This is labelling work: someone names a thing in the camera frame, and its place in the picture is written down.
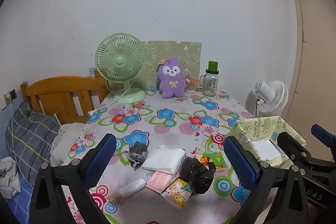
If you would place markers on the white soft pack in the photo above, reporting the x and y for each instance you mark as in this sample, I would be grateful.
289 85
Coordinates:
164 159

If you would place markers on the cotton swab jar orange lid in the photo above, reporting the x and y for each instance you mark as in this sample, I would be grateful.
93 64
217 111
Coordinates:
191 86

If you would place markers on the wall socket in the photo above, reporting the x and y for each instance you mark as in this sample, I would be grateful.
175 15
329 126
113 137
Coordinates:
12 94

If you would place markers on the wooden bed headboard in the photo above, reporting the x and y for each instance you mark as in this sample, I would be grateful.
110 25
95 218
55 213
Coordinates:
60 87

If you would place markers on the glass mug jar green lid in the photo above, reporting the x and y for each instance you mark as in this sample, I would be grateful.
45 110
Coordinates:
210 85

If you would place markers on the floral tablecloth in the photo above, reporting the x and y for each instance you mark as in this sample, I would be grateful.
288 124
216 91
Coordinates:
162 129

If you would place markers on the white blanket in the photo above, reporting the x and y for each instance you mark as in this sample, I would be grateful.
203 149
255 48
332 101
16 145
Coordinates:
65 140

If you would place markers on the yellow cartoon storage box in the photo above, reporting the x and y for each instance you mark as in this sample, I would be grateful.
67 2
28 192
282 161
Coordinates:
262 127

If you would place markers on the blue bed sheet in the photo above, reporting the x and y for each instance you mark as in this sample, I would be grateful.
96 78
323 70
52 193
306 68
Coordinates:
18 209

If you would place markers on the grey plaid pillow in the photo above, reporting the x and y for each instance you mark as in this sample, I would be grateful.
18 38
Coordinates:
29 134

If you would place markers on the grey knitted cloth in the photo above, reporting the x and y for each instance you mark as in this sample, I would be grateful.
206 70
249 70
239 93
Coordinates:
137 153

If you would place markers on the green desk fan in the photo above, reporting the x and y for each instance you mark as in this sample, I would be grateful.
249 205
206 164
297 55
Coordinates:
119 60

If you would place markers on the purple plush toy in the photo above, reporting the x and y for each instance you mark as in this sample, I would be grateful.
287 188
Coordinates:
172 82

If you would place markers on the white folded cloth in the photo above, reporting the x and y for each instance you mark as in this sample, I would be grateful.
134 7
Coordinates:
266 149

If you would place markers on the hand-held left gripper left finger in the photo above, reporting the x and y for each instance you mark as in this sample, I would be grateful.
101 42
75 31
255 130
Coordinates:
101 158

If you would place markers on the crumpled white cloth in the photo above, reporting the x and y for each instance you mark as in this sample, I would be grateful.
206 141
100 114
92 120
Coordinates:
9 176

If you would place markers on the green patterned board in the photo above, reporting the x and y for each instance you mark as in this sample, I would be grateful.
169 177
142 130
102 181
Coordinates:
189 56

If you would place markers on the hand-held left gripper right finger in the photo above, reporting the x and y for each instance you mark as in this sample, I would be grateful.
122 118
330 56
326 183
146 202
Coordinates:
241 161

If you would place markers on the pink face mask pack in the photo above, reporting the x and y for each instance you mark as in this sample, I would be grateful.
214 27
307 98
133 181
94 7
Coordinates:
158 180

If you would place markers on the clear plastic bag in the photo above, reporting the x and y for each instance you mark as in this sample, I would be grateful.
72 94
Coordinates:
128 188

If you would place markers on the white standing fan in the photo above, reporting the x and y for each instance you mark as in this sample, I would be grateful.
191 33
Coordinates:
273 98

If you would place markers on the green card packet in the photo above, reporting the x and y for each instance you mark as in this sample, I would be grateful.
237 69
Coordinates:
218 159

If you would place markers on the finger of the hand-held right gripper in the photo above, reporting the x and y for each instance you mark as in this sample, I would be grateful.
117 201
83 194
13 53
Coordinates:
291 145
321 132

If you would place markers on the beige door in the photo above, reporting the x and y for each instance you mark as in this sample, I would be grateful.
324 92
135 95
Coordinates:
320 56

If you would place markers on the cartoon tissue pack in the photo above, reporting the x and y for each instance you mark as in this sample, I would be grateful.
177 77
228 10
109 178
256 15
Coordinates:
177 192

